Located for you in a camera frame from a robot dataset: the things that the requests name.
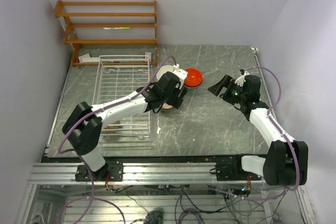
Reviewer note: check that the orange bowl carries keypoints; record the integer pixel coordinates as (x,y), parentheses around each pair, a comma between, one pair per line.
(194,78)

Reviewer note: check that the aluminium rail frame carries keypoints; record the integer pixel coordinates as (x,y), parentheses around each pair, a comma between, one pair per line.
(146,171)

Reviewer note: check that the red white package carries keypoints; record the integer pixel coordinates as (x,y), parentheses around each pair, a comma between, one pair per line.
(148,56)

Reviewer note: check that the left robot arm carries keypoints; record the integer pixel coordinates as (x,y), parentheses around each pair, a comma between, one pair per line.
(83,127)

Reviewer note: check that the white wire dish rack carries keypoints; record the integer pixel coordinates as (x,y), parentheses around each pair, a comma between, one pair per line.
(118,76)

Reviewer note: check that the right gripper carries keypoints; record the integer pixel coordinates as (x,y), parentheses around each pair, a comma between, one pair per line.
(227,82)

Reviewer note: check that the green white marker pen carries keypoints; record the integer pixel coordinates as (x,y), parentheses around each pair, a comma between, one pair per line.
(116,28)

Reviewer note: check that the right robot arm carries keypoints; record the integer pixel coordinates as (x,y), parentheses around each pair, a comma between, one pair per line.
(286,162)

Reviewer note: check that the beige brown ceramic bowl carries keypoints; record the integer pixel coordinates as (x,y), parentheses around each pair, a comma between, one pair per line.
(114,126)

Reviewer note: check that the white box on shelf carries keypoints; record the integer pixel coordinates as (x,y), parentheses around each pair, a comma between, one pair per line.
(87,58)

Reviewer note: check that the white bowl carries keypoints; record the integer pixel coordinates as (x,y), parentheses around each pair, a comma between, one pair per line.
(163,70)

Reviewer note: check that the black glazed patterned bowl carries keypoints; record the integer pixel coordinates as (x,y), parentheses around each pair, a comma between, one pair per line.
(166,106)

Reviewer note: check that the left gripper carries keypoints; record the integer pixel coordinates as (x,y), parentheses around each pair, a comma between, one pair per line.
(177,101)

